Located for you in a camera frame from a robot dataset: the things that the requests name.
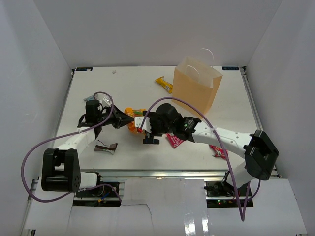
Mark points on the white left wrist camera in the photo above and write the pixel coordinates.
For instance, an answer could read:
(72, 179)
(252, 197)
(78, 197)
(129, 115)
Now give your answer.
(105, 101)

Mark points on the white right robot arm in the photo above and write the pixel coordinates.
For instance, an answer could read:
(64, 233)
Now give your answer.
(257, 149)

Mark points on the orange yellow snack bag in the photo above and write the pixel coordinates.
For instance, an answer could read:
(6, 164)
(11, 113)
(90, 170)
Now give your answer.
(133, 113)

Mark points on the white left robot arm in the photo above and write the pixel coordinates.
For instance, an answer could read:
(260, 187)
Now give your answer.
(61, 170)

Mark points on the pink red snack packet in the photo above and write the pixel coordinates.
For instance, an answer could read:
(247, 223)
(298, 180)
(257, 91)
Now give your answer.
(174, 140)

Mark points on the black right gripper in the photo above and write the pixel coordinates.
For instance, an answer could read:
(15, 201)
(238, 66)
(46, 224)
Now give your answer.
(149, 137)

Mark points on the blue corner label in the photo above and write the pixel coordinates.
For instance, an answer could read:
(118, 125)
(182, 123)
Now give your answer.
(230, 68)
(84, 69)

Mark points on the aluminium table frame rail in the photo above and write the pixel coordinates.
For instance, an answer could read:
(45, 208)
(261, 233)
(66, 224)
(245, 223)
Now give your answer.
(156, 173)

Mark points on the left blue corner label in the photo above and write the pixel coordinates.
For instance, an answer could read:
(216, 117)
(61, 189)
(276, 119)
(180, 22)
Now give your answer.
(84, 69)

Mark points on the red chips snack packet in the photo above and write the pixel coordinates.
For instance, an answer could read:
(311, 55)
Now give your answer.
(217, 152)

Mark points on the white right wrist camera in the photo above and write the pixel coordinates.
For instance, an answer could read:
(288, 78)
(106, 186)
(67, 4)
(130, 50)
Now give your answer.
(142, 124)

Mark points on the brown chocolate bar wrapper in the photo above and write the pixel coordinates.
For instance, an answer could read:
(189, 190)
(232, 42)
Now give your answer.
(102, 147)

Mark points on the brown paper bag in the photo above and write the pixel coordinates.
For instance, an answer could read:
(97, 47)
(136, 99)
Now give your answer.
(196, 83)

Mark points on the silver blue snack wrapper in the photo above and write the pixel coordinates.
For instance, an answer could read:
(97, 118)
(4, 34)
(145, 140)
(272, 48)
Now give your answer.
(89, 98)

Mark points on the right blue corner label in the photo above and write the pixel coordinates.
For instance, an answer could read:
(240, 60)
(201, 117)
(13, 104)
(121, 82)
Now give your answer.
(230, 68)

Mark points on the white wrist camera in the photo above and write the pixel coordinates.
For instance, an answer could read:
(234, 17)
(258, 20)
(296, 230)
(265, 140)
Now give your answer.
(142, 124)
(105, 101)

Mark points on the yellow snack bar wrapper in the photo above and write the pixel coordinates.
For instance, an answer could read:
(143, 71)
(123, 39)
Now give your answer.
(166, 85)

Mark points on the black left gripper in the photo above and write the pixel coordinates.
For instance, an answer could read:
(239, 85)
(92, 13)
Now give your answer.
(120, 119)

